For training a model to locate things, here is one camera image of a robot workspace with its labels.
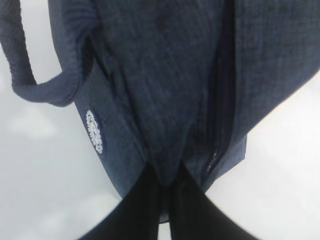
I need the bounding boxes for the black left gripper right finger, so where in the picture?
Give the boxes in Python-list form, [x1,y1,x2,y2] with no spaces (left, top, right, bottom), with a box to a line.
[168,164,254,240]

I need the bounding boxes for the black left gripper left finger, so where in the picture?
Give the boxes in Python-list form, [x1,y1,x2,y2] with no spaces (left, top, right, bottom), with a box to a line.
[81,163,161,240]

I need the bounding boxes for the navy blue lunch bag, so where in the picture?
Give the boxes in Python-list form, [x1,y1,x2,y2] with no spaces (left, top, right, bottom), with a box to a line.
[0,0,320,224]

